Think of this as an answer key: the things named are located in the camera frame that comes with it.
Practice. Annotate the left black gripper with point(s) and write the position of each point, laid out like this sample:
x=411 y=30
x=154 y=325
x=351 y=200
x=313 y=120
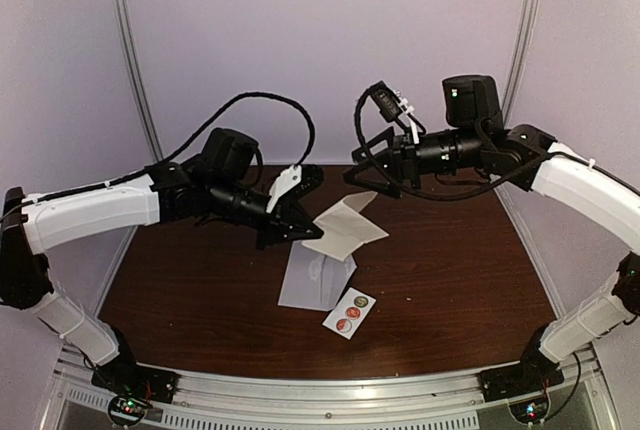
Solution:
x=280 y=227

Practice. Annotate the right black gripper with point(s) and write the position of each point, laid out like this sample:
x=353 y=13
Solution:
x=403 y=163

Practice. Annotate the cream letter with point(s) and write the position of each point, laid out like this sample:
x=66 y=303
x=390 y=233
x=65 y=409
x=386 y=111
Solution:
x=345 y=229

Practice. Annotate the pale blue envelope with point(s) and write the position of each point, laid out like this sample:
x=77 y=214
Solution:
x=314 y=281

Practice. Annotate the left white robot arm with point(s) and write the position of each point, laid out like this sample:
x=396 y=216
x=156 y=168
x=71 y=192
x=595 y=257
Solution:
x=209 y=185

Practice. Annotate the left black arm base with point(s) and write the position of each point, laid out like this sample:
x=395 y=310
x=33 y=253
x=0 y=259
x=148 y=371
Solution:
x=130 y=379

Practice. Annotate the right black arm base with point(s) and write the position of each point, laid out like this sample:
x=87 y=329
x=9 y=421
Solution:
x=524 y=377

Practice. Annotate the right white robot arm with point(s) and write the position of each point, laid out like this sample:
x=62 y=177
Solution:
x=477 y=154

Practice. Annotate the green round sticker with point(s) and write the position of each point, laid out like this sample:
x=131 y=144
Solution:
x=361 y=301

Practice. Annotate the orange round sticker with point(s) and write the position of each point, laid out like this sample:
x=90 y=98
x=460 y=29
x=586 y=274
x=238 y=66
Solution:
x=353 y=313

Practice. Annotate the white sticker sheet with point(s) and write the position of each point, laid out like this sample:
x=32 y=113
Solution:
x=338 y=312

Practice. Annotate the red white round sticker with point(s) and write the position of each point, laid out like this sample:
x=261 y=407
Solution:
x=343 y=325

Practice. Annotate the left circuit board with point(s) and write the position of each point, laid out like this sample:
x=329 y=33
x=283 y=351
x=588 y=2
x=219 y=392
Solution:
x=126 y=410

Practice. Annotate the circuit board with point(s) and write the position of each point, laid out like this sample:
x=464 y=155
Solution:
x=530 y=411
x=126 y=410

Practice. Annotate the right circuit board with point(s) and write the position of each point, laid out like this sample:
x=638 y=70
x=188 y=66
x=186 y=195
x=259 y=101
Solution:
x=530 y=411

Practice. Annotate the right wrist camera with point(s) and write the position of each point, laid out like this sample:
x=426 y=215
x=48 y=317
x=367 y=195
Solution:
x=395 y=108

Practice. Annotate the aluminium front rail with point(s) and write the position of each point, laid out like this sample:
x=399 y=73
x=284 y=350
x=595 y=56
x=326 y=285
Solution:
x=450 y=400

